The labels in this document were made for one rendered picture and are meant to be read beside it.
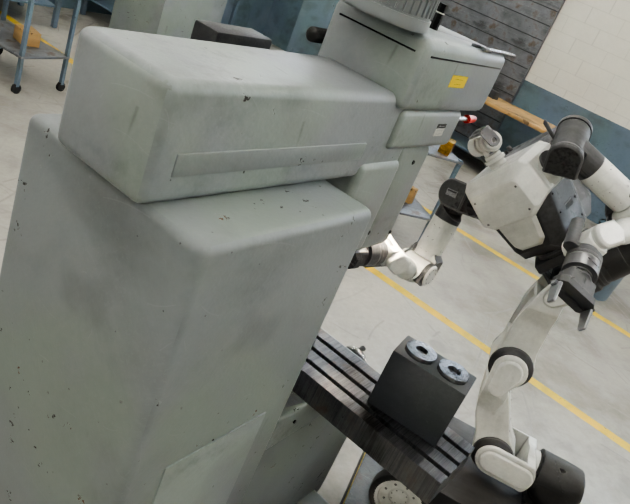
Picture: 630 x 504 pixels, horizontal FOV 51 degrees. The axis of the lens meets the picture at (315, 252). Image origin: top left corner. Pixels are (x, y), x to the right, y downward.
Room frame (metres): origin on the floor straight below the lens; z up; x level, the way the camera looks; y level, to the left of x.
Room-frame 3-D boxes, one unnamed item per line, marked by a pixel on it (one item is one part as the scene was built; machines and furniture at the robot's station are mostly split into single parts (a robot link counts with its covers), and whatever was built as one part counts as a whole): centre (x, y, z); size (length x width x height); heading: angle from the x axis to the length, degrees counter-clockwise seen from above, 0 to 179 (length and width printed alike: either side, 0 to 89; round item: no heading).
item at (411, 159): (1.72, -0.05, 1.47); 0.21 x 0.19 x 0.32; 62
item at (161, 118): (1.28, 0.18, 1.66); 0.80 x 0.23 x 0.20; 152
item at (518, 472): (1.96, -0.89, 0.68); 0.21 x 0.20 x 0.13; 80
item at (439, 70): (1.71, -0.04, 1.81); 0.47 x 0.26 x 0.16; 152
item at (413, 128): (1.68, -0.03, 1.68); 0.34 x 0.24 x 0.10; 152
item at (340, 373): (1.74, -0.02, 0.90); 1.24 x 0.23 x 0.08; 62
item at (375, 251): (1.79, -0.11, 1.24); 0.13 x 0.12 x 0.10; 48
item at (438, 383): (1.57, -0.42, 1.04); 0.22 x 0.12 x 0.20; 71
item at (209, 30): (1.61, 0.38, 1.62); 0.20 x 0.09 x 0.21; 152
